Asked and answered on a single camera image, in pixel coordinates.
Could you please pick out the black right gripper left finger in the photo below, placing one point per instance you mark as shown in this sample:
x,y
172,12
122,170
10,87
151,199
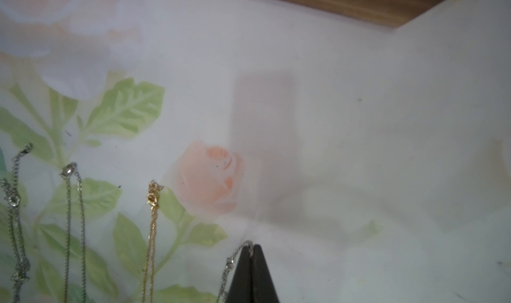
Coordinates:
x,y
241,285

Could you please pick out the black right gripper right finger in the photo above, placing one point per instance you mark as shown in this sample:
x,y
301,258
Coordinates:
x,y
263,289

